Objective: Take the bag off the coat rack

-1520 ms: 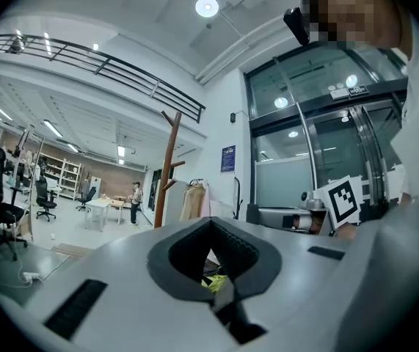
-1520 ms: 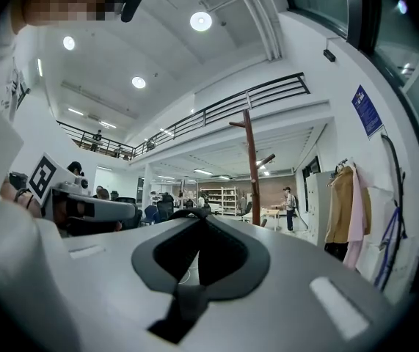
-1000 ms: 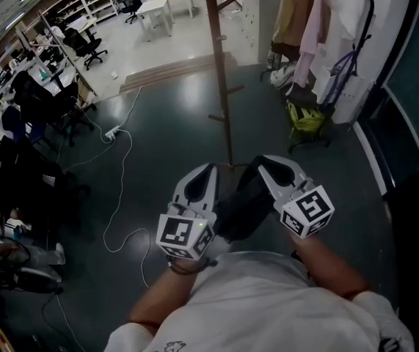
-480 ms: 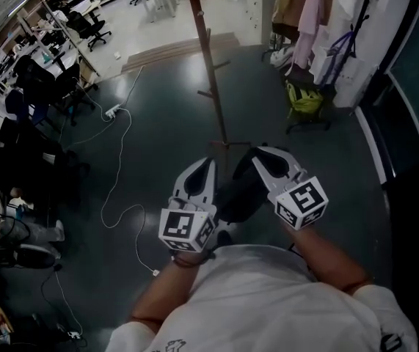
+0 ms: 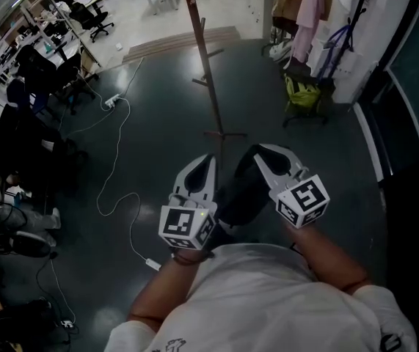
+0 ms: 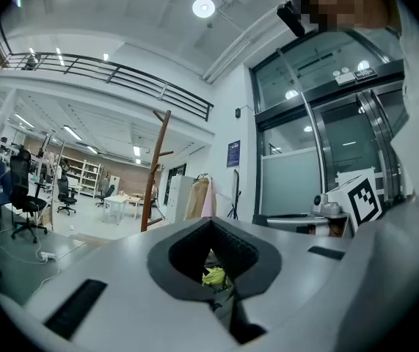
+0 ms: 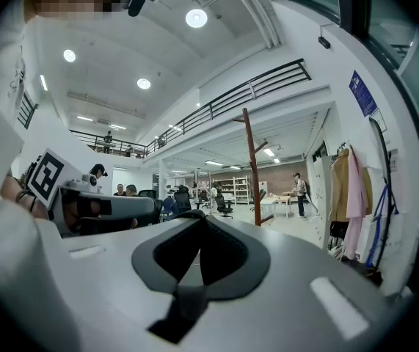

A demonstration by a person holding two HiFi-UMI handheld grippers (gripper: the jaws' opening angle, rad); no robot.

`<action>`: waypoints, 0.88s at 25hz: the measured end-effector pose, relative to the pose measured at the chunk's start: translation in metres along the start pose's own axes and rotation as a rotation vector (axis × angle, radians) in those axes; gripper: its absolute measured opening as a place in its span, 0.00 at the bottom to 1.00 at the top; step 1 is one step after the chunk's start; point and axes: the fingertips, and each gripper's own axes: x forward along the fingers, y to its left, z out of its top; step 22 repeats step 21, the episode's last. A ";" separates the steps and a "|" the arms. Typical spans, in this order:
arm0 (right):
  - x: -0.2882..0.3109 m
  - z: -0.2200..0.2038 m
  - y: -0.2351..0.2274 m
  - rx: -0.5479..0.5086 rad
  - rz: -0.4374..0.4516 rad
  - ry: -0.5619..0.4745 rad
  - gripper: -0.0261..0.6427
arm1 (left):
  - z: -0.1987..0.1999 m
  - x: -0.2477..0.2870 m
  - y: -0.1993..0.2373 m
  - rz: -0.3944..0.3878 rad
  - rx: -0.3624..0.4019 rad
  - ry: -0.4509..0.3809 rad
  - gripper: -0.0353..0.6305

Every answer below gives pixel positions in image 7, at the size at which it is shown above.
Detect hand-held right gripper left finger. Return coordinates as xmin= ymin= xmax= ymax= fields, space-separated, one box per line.
xmin=38 ymin=218 xmax=200 ymax=352

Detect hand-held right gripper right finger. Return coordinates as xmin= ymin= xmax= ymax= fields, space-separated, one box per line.
xmin=180 ymin=216 xmax=412 ymax=352

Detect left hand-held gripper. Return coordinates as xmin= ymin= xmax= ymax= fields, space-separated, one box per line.
xmin=26 ymin=147 xmax=160 ymax=238

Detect wooden coat stand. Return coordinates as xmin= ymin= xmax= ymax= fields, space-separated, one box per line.
xmin=232 ymin=107 xmax=269 ymax=228

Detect person's left forearm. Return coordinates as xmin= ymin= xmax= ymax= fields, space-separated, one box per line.
xmin=0 ymin=176 xmax=51 ymax=221

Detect blue office chair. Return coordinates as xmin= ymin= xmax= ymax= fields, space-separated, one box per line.
xmin=159 ymin=196 xmax=179 ymax=223

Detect black office chair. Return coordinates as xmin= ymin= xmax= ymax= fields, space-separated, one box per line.
xmin=214 ymin=192 xmax=236 ymax=220
xmin=173 ymin=184 xmax=192 ymax=214

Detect white table with wooden top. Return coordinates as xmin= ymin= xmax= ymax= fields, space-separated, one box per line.
xmin=260 ymin=193 xmax=293 ymax=220

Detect white locker cabinet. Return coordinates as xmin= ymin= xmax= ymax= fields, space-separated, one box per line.
xmin=313 ymin=155 xmax=333 ymax=251

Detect white shelving unit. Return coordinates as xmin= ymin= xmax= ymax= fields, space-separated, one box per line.
xmin=211 ymin=175 xmax=252 ymax=206

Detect pink shirt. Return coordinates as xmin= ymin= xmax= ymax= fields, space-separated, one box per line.
xmin=342 ymin=146 xmax=369 ymax=262

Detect tan coat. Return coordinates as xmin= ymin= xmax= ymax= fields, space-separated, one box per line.
xmin=327 ymin=146 xmax=374 ymax=224

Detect black mezzanine railing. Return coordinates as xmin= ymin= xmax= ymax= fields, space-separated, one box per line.
xmin=68 ymin=59 xmax=313 ymax=160

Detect black wrist cord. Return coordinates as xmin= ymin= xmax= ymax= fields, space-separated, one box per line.
xmin=15 ymin=187 xmax=40 ymax=214

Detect white tote bag blue handles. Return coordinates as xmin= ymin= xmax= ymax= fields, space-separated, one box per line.
xmin=363 ymin=183 xmax=418 ymax=273

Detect black garment rail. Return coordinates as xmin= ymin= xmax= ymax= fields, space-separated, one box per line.
xmin=368 ymin=117 xmax=401 ymax=275

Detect blue wall poster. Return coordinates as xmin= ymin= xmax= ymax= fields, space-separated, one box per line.
xmin=348 ymin=69 xmax=379 ymax=119

